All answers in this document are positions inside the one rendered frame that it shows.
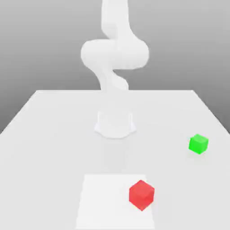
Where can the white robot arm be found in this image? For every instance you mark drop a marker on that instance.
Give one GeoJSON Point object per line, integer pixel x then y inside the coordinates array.
{"type": "Point", "coordinates": [115, 53]}

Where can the small red cube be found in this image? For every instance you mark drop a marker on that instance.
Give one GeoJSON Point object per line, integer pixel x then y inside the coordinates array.
{"type": "Point", "coordinates": [141, 195]}

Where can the small green cube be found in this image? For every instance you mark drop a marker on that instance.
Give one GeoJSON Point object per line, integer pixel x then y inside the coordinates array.
{"type": "Point", "coordinates": [198, 144]}

